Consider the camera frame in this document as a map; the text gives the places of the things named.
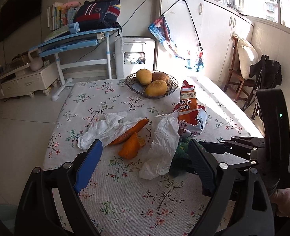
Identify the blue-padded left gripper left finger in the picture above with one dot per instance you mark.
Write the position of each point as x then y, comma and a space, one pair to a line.
88, 162

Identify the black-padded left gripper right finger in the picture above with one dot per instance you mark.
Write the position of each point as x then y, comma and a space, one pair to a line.
204, 165

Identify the green knitted cloth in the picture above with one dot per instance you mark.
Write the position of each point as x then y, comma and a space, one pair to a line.
181, 162

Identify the white plastic bag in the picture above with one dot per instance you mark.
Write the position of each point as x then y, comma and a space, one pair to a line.
165, 139

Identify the red orange snack bag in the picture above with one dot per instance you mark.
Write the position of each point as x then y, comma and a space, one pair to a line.
192, 116

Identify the orange peel short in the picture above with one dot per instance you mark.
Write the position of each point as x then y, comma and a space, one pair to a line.
131, 147

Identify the white tissue paper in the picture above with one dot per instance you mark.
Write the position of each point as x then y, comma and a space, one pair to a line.
108, 129

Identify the orange peel curved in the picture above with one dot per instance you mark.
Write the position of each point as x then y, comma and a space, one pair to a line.
135, 129

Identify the person's right hand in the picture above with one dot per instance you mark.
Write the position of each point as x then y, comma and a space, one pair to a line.
281, 197

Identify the floral tablecloth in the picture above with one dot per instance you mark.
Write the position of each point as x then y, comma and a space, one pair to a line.
117, 200

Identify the yellow mango front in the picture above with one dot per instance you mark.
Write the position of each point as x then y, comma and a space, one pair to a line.
156, 88

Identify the yellow mango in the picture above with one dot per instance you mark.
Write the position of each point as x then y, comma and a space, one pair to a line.
144, 76
156, 88

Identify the wooden chair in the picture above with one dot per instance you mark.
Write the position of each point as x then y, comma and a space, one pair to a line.
235, 82

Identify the brown mango right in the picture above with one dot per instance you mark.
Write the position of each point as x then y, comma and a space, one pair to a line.
160, 76

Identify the yellow mango left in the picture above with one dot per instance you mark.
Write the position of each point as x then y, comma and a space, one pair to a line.
144, 76

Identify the white tv cabinet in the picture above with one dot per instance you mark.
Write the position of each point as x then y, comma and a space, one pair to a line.
23, 81

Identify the white cushion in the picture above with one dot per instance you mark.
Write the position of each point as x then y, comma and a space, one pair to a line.
247, 57

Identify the pink kettlebell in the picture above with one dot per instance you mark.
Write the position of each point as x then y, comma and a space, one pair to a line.
35, 63

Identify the blue study desk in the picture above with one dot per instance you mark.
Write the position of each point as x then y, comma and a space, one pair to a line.
75, 55

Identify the white air purifier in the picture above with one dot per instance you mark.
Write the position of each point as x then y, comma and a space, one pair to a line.
132, 54

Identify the colourful kite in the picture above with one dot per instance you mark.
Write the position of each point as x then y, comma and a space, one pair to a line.
192, 58

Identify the white balcony cabinet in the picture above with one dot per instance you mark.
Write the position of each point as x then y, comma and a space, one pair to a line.
201, 22

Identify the row of books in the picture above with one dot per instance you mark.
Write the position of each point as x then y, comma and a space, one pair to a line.
59, 15

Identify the navy striped backpack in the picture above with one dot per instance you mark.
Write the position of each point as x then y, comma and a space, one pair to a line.
98, 14

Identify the pink plush toy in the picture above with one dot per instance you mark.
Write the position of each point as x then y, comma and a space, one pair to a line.
74, 4

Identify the wire fruit basket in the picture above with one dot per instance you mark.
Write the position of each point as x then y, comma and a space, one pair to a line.
135, 86

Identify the black wall television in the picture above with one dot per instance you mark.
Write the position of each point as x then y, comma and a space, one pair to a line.
15, 13

